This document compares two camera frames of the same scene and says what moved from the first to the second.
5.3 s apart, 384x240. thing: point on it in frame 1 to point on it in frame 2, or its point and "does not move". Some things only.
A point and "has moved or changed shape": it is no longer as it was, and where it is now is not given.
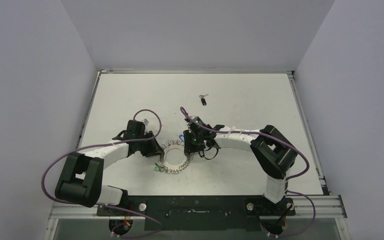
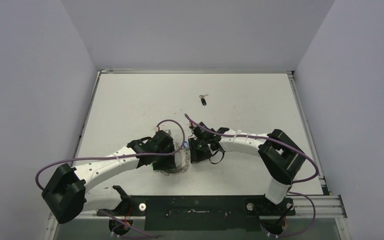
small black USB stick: [203, 99] does not move
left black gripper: [150, 145] to [167, 156]
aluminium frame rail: [329, 207] does not move
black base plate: [231, 213] does not move
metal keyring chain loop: [160, 165] has moved or changed shape
